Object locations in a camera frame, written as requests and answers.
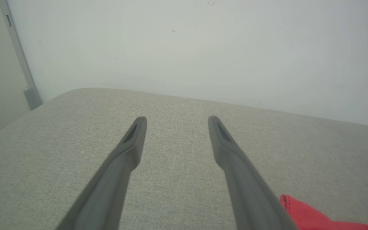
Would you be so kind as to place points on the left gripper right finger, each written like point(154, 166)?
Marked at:
point(248, 191)

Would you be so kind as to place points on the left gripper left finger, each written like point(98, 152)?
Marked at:
point(107, 191)

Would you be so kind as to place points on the red and white jersey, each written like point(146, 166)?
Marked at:
point(305, 217)

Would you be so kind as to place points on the grey metal wall post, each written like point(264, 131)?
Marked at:
point(21, 64)

